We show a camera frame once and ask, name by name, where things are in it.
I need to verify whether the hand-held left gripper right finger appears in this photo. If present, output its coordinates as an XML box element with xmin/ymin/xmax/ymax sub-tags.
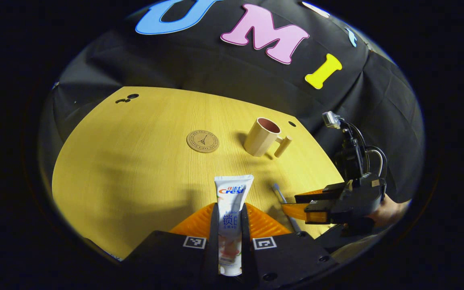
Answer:
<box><xmin>241</xmin><ymin>203</ymin><xmax>337</xmax><ymax>287</ymax></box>

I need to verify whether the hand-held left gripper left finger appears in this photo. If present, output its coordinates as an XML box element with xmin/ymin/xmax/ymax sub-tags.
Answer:
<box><xmin>123</xmin><ymin>203</ymin><xmax>220</xmax><ymax>282</ymax></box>

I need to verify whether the white toothbrush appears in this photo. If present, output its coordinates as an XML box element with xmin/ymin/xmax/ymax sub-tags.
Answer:
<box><xmin>272</xmin><ymin>183</ymin><xmax>302</xmax><ymax>233</ymax></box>

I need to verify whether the white toothpaste tube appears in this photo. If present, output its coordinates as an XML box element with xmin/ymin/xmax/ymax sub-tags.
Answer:
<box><xmin>215</xmin><ymin>174</ymin><xmax>254</xmax><ymax>277</ymax></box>

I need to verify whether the beige cup with handle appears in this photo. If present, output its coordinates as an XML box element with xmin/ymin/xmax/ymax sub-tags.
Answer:
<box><xmin>243</xmin><ymin>117</ymin><xmax>293</xmax><ymax>158</ymax></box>

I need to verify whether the round cork coaster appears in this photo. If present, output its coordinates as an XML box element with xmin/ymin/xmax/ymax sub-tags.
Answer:
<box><xmin>186</xmin><ymin>130</ymin><xmax>220</xmax><ymax>153</ymax></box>

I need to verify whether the wooden desktop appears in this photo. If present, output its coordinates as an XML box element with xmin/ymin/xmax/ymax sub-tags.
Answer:
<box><xmin>52</xmin><ymin>86</ymin><xmax>345</xmax><ymax>260</ymax></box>

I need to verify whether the black backdrop cloth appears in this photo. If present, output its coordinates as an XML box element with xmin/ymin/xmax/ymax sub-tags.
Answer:
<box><xmin>39</xmin><ymin>0</ymin><xmax>426</xmax><ymax>204</ymax></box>

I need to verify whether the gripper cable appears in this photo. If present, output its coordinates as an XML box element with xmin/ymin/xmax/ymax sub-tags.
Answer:
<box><xmin>343</xmin><ymin>121</ymin><xmax>388</xmax><ymax>178</ymax></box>

